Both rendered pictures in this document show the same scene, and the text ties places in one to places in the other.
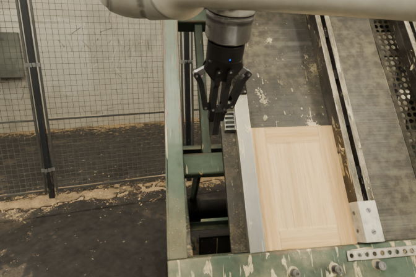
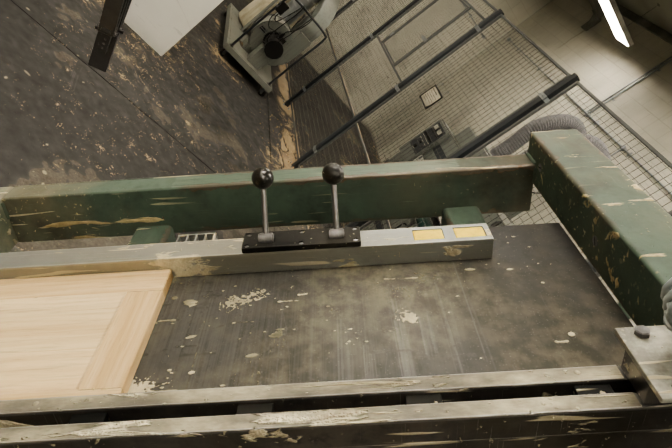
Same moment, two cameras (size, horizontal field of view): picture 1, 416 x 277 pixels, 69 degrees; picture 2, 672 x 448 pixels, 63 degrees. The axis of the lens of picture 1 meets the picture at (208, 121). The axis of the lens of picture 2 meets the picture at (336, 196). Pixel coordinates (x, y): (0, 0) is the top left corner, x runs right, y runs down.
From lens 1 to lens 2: 129 cm
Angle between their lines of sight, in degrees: 70
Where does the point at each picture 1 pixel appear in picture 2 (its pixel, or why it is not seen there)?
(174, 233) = (42, 188)
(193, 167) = (143, 234)
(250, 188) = (47, 257)
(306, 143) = (86, 362)
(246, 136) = (149, 252)
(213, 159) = not seen: hidden behind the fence
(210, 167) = not seen: hidden behind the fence
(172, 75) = (295, 174)
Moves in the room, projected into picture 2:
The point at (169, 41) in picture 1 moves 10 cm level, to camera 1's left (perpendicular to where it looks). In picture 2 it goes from (364, 168) to (365, 153)
